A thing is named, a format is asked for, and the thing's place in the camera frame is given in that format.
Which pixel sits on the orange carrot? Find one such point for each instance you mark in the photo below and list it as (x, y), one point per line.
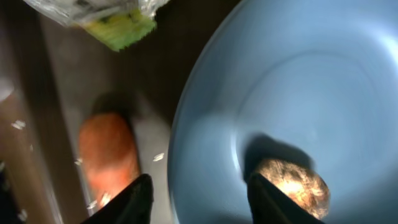
(109, 155)

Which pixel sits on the yellow green snack wrapper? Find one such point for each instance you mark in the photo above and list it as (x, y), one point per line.
(115, 23)

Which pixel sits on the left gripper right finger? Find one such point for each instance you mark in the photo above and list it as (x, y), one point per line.
(269, 205)

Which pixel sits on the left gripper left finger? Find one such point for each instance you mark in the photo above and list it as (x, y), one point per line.
(132, 206)

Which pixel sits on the dark blue plate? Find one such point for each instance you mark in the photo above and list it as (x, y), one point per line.
(311, 82)

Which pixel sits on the brown serving tray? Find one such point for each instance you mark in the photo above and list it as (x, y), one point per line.
(144, 82)

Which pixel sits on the brown food scrap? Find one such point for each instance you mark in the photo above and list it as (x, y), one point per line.
(302, 185)

